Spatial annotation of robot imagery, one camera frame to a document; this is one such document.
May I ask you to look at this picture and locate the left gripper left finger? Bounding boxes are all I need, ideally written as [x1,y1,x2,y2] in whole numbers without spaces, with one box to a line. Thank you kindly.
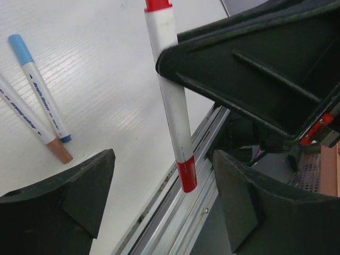
[1,149,116,254]

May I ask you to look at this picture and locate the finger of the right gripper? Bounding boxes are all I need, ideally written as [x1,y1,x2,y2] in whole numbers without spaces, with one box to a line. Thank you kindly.
[156,1,339,141]

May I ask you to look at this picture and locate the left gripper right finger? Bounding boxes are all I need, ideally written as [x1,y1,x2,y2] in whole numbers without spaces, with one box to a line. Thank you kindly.
[213,150,339,254]

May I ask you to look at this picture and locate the red cap marker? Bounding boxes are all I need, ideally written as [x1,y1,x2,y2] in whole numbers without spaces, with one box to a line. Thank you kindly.
[144,1,197,193]

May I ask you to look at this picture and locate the light blue cap marker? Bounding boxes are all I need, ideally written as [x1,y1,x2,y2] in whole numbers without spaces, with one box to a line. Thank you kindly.
[8,34,72,143]

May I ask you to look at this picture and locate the brown cap marker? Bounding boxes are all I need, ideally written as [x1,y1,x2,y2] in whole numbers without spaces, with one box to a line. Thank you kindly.
[1,75,73,164]

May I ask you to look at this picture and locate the front aluminium rail frame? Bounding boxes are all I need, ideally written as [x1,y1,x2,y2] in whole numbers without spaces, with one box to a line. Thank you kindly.
[112,106,230,254]

